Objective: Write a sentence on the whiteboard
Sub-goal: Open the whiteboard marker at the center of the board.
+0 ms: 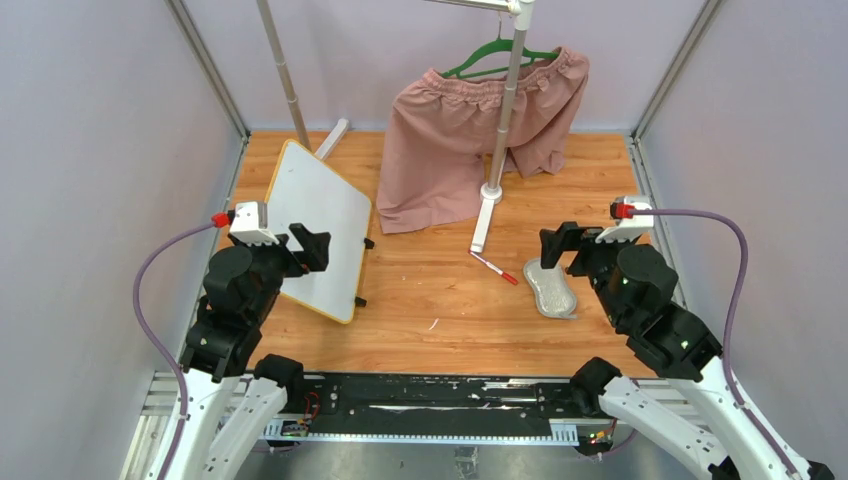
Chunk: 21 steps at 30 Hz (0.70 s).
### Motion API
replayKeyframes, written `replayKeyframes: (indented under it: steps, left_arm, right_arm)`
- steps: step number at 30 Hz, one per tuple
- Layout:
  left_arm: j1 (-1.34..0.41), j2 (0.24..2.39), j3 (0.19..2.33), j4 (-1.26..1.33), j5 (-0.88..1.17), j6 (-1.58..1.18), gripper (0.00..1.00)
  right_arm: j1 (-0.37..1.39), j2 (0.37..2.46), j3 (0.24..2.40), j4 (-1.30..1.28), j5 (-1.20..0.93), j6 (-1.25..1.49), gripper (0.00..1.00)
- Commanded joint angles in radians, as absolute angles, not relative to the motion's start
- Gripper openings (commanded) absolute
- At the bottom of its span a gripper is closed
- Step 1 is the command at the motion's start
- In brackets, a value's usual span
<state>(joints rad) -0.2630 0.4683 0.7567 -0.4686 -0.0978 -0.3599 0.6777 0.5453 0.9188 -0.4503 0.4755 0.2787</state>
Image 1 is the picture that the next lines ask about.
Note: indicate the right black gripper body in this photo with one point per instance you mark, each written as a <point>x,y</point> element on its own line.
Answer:
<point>593,258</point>

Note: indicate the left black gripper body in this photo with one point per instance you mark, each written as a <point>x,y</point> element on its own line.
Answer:
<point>279,261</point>

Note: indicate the yellow framed whiteboard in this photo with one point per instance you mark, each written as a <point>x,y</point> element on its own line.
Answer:
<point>306,190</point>

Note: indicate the white red marker pen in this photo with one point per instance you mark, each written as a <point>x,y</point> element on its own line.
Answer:
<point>506,276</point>

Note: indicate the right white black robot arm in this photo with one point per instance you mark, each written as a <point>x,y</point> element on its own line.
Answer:
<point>634,286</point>

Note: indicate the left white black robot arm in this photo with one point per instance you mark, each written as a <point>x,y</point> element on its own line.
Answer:
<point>241,286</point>

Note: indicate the grey whiteboard eraser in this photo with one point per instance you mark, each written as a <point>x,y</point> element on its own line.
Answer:
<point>553,297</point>

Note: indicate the white clothes rack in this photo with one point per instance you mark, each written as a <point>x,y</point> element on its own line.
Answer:
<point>491,192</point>

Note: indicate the pink shorts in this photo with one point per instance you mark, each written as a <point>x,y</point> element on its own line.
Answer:
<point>440,128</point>

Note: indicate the green clothes hanger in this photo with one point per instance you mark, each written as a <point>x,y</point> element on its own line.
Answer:
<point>499,56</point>

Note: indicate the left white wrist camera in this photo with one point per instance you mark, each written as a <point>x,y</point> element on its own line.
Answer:
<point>249,224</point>

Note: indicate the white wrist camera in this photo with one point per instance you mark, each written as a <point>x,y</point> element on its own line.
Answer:
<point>628,227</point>
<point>249,224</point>

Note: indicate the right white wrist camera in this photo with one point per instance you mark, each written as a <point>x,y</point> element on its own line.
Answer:
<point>628,227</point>

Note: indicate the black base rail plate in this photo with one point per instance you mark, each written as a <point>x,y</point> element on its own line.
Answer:
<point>460,410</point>

